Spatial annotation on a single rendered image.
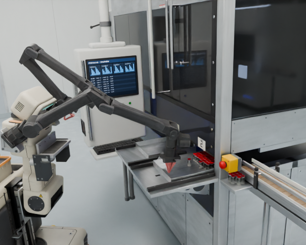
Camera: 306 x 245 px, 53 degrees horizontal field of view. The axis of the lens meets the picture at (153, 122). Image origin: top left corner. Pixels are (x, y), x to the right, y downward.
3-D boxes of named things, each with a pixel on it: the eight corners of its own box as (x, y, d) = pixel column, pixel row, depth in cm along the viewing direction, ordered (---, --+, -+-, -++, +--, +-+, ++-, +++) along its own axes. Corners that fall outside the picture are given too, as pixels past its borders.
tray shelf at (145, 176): (176, 139, 234) (176, 136, 234) (230, 178, 172) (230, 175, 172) (114, 150, 218) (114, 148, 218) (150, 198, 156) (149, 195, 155)
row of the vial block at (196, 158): (195, 159, 193) (195, 152, 192) (210, 170, 177) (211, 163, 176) (192, 160, 192) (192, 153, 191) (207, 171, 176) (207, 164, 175)
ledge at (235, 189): (241, 177, 172) (241, 174, 172) (257, 188, 161) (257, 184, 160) (220, 183, 168) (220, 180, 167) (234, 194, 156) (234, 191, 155)
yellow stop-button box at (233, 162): (232, 165, 166) (232, 152, 163) (240, 170, 159) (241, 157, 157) (220, 167, 163) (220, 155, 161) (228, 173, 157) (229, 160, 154)
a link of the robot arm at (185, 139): (169, 122, 164) (170, 131, 156) (190, 123, 165) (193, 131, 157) (166, 140, 170) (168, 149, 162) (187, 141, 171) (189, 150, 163)
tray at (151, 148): (178, 138, 229) (178, 134, 228) (195, 150, 206) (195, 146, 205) (135, 147, 218) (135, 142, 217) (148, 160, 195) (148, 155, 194)
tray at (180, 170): (202, 155, 199) (202, 150, 198) (225, 171, 176) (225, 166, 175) (153, 165, 188) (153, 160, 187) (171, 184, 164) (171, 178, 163)
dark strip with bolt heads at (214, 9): (210, 151, 174) (212, 0, 150) (214, 154, 170) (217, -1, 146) (209, 152, 173) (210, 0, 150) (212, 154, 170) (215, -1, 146)
